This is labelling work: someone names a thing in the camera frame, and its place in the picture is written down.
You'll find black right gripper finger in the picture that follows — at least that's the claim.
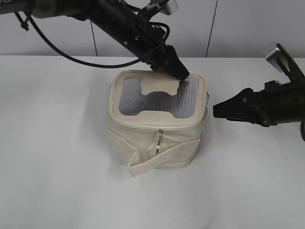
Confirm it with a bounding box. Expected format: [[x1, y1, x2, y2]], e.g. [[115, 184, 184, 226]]
[[213, 92, 250, 122]]

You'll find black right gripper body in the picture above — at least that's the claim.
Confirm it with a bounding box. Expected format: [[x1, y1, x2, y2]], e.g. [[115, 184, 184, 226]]
[[240, 81, 288, 126]]

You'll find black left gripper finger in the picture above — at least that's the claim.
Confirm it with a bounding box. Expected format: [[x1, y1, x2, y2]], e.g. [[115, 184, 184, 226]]
[[159, 57, 190, 81]]

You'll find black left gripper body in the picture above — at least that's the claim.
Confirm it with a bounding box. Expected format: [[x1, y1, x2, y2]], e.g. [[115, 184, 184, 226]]
[[121, 22, 178, 72]]

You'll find cream fabric zipper bag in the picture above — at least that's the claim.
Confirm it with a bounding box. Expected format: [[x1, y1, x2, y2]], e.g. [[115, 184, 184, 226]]
[[108, 70, 209, 177]]

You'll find silver ring zipper pull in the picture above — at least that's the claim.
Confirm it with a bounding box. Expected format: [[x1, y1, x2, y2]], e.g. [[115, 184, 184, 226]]
[[156, 129, 164, 155]]

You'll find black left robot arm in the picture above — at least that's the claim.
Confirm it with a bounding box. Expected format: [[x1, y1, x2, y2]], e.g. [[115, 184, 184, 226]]
[[0, 0, 190, 81]]

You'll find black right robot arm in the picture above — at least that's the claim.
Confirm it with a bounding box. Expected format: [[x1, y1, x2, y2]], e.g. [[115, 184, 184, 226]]
[[213, 81, 305, 139]]

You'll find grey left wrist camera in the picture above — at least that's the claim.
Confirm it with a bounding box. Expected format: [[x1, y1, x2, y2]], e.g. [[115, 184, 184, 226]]
[[146, 0, 179, 15]]

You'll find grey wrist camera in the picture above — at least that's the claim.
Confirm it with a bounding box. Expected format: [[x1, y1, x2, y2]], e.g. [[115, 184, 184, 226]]
[[146, 0, 179, 15], [263, 42, 305, 83]]

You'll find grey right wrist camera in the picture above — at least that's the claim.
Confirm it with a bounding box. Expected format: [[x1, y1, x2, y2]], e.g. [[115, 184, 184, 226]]
[[263, 42, 305, 83]]

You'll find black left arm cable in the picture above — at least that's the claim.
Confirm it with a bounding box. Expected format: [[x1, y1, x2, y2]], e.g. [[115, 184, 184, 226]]
[[14, 11, 171, 69]]

